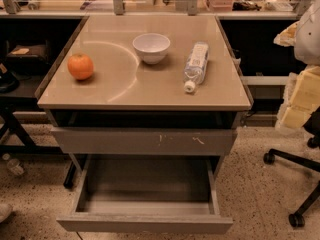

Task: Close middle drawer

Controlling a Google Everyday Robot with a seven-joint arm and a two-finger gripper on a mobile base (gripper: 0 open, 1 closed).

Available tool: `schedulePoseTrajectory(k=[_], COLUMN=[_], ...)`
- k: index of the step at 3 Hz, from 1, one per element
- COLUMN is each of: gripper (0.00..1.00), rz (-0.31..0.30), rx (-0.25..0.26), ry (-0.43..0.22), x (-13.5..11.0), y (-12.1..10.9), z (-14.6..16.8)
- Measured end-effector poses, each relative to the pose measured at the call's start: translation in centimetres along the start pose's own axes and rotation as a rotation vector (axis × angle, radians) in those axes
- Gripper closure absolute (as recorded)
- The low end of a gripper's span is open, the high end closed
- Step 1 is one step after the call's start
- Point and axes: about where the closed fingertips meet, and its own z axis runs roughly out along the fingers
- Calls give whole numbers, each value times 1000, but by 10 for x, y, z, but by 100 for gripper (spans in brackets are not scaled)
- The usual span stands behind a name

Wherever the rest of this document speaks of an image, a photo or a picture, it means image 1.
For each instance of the plastic bottle on floor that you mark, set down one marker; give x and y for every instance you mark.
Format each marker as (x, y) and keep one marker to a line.
(13, 164)

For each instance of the white bowl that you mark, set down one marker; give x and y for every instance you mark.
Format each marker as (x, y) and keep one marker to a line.
(151, 48)

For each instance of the grey drawer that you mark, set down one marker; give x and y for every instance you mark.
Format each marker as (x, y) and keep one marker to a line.
(137, 194)
(143, 141)

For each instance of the black bag on shelf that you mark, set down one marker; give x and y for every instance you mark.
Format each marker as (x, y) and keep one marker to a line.
(29, 59)

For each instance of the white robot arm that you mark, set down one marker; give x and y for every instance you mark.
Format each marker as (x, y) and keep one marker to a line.
(307, 40)

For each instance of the clear plastic water bottle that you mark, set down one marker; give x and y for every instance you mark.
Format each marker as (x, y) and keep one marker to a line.
(195, 68)

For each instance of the white shoe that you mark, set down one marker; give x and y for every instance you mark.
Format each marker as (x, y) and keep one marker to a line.
(5, 211)

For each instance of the orange fruit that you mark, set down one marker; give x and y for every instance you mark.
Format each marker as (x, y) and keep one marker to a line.
(80, 66)

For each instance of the black table frame legs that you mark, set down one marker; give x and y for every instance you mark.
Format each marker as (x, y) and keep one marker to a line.
(13, 119)

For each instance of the grey drawer cabinet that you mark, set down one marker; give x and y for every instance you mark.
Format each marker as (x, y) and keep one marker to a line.
(125, 92)

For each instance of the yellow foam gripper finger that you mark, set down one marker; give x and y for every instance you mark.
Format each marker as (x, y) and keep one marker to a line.
(287, 37)
(301, 98)

